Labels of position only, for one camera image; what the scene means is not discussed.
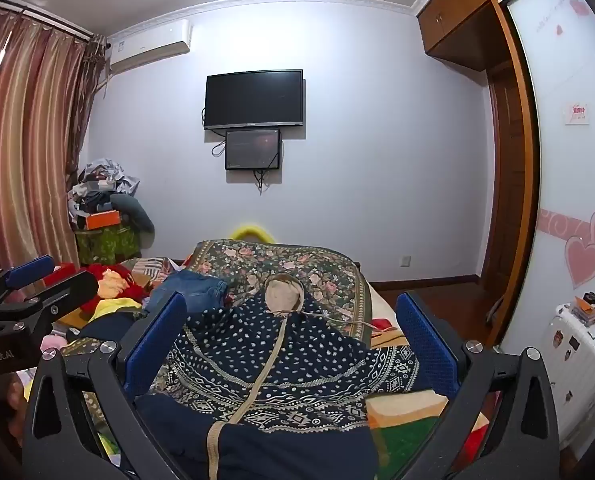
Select black wall television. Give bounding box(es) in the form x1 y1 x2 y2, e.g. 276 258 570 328
204 69 306 131

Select white heart-print sliding door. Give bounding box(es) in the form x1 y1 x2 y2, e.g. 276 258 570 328
506 0 595 311

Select white paper card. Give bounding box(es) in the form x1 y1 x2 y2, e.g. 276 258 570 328
566 102 591 125

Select white stickered suitcase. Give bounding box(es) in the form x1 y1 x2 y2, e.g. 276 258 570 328
497 302 595 457

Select person's left hand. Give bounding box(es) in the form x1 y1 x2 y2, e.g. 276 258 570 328
5 376 29 448

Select green printed cloth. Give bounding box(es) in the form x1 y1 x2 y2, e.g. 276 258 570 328
75 225 141 267

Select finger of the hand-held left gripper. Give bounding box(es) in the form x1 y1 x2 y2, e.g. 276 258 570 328
0 270 100 346
0 255 56 306

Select red fleece cloth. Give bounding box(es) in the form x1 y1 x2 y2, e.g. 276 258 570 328
42 261 151 308

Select silver plastic bag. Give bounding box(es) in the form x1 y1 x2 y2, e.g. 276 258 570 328
78 158 141 196

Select small black monitor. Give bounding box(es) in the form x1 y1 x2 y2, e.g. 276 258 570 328
225 128 282 171

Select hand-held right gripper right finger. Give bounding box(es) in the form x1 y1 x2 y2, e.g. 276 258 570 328
395 290 561 480

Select colourful bedsheet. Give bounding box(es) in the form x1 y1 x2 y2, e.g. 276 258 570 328
366 300 499 480

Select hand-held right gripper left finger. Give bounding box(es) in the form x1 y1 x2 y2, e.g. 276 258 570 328
22 291 188 480

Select orange shoe box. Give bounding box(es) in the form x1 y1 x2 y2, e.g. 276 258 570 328
85 211 124 231

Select white air conditioner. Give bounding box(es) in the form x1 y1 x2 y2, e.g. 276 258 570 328
106 19 193 74

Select striped brown curtain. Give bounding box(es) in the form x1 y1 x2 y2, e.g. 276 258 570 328
0 7 109 281

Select striped cloth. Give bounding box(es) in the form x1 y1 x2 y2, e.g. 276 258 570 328
128 257 189 286

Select brown wooden door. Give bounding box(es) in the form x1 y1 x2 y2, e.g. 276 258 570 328
487 60 528 293

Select yellow cloth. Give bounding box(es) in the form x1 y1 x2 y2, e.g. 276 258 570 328
90 297 143 322

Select yellow ring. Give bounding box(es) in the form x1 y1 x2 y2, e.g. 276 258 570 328
229 223 274 244

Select wooden wardrobe frame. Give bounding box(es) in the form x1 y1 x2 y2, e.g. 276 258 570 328
492 0 544 347

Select wooden overhead cabinet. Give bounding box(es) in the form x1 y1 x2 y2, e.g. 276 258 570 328
416 0 558 74

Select green floral blanket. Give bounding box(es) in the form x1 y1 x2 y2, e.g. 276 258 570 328
185 239 378 346

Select blue jeans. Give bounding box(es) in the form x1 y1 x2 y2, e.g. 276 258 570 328
145 270 228 317

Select orange lidded box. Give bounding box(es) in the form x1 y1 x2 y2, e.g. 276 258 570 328
572 296 595 326

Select navy patterned garment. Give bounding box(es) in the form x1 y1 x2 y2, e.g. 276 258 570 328
80 272 451 480

